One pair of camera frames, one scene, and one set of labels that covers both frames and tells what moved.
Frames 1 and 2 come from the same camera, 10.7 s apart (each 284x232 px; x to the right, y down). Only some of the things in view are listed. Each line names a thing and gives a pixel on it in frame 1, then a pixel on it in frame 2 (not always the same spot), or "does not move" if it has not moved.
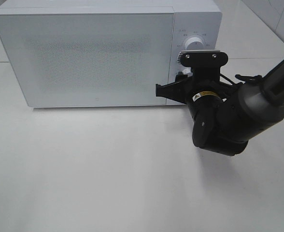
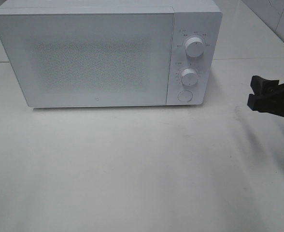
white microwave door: x=76 y=59 does not move
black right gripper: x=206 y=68 -> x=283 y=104
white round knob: x=194 y=43 does not move
